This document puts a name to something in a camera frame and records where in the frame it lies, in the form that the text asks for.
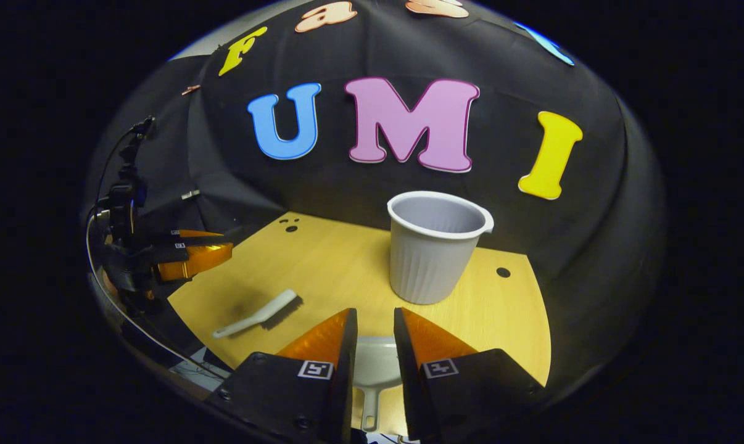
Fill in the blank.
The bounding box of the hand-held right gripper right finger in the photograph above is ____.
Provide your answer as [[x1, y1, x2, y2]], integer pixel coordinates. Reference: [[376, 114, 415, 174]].
[[394, 307, 544, 442]]

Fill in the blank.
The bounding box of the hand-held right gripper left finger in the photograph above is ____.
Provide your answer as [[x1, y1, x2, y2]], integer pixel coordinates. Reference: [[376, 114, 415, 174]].
[[204, 308, 359, 444]]

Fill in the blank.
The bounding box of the grey dustpan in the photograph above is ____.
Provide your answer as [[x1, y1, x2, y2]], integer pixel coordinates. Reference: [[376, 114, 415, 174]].
[[352, 336, 403, 432]]

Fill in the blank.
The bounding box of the small white broom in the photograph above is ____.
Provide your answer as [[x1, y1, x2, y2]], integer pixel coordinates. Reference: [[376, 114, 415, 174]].
[[212, 289, 299, 339]]

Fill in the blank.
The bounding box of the white ribbed garbage bin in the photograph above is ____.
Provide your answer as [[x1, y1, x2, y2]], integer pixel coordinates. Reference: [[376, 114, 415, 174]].
[[387, 191, 495, 306]]

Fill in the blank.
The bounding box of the wooden desktop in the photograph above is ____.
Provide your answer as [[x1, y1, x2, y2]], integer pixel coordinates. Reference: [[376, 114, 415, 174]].
[[167, 212, 552, 436]]

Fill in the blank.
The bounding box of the black backdrop cloth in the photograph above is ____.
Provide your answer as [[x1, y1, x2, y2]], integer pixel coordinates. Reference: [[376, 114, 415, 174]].
[[82, 0, 666, 395]]

